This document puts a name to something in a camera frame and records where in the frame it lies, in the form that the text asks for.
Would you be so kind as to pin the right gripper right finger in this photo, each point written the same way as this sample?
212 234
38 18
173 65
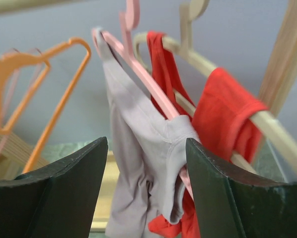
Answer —
231 202

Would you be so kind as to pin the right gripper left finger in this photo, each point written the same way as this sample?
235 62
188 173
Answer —
57 200

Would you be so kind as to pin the mauve tank top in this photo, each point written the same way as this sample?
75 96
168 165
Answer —
135 203

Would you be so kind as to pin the orange plastic hanger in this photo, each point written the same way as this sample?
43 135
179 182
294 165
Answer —
36 112

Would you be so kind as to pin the pink plastic hanger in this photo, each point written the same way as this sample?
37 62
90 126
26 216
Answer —
143 74

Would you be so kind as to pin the beige wooden hanger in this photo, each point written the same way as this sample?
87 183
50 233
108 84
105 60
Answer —
267 124

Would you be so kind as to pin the red tank top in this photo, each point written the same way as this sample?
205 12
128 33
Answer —
221 120

